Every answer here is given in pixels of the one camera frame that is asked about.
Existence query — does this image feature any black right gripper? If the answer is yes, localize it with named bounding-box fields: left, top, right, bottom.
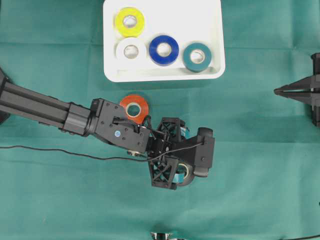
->
left=273, top=52, right=320, bottom=127

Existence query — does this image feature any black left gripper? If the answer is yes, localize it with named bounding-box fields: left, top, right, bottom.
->
left=147, top=116, right=193, bottom=190

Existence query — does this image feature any teal tape roll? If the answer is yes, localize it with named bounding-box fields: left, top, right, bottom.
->
left=183, top=42, right=212, bottom=73

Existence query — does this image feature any blue tape roll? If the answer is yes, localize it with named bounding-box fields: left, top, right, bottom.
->
left=148, top=35, right=179, bottom=66

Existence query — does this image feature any white tape roll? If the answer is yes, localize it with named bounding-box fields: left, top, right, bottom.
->
left=115, top=37, right=147, bottom=61

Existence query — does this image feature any yellow tape roll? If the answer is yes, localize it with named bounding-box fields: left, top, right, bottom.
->
left=115, top=7, right=145, bottom=38

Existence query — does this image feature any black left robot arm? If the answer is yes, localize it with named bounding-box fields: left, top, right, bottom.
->
left=0, top=72, right=199, bottom=190

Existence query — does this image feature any black tape roll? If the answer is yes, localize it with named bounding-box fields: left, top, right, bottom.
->
left=173, top=162, right=195, bottom=187

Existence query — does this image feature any red tape roll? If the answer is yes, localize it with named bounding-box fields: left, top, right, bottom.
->
left=119, top=94, right=149, bottom=125

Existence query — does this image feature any white plastic case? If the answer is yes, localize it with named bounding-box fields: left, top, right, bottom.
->
left=102, top=0, right=226, bottom=83

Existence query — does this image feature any metal clamp at table edge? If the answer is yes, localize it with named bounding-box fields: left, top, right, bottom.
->
left=150, top=232, right=173, bottom=240

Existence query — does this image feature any green table cloth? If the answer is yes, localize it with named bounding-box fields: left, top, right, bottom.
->
left=0, top=0, right=320, bottom=240

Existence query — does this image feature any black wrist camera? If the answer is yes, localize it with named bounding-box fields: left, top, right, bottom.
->
left=173, top=127, right=215, bottom=178

